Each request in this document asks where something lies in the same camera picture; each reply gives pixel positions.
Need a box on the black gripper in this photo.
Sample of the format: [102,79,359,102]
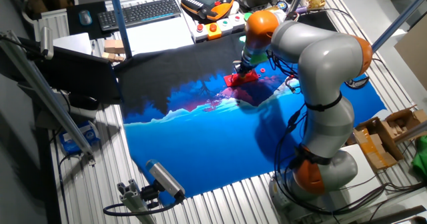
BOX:
[234,59,255,81]

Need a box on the red Hanoi base with pegs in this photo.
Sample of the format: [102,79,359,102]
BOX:
[223,69,260,88]

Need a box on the wooden block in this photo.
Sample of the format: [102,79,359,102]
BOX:
[101,51,125,64]
[103,39,126,55]

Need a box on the white box green button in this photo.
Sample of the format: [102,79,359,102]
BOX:
[217,17,235,37]

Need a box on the orange box orange button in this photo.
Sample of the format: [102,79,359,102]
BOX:
[205,21,223,41]

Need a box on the white box small red button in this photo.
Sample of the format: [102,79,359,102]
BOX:
[230,13,247,32]

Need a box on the white box red mushroom button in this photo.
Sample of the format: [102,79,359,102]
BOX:
[192,21,209,43]

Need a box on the printed landscape cloth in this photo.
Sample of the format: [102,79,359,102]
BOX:
[114,29,388,205]

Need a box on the black orange teach pendant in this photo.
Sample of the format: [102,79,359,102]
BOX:
[180,0,236,22]

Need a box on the white paper sheet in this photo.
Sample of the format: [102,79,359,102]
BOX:
[122,15,195,57]

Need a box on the gold foil packet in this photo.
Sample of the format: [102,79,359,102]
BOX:
[302,0,327,11]

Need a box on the black keyboard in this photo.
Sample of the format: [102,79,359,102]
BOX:
[97,0,183,32]

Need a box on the white board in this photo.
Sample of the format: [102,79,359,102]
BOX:
[336,143,388,199]

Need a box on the open cardboard box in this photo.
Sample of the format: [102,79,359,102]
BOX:
[384,105,427,142]
[352,116,405,171]

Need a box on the black laptop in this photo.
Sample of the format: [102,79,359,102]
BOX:
[17,36,123,105]

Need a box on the grey computer mouse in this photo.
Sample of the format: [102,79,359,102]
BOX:
[78,9,93,27]

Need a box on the flat cardboard sheet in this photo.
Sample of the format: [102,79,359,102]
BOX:
[393,15,427,92]

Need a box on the black mouse pad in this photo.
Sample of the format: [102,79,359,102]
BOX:
[65,1,111,41]

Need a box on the blue wipes packet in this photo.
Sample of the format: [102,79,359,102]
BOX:
[58,119,101,155]

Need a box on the grey aluminium strut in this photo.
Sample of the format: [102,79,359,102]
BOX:
[0,29,97,167]

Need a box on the green fabric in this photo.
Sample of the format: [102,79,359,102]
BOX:
[411,135,427,182]

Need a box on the silver camera blue end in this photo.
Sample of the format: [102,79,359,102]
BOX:
[145,159,187,202]

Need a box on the aluminium frame post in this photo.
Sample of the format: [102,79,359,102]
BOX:
[371,0,427,54]
[107,0,133,59]

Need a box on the aluminium profile camera mount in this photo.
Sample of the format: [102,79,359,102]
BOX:
[116,178,158,224]

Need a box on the black camera cable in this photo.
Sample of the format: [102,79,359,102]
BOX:
[102,193,183,217]

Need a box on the silver stick camera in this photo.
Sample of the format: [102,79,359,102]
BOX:
[39,25,55,61]

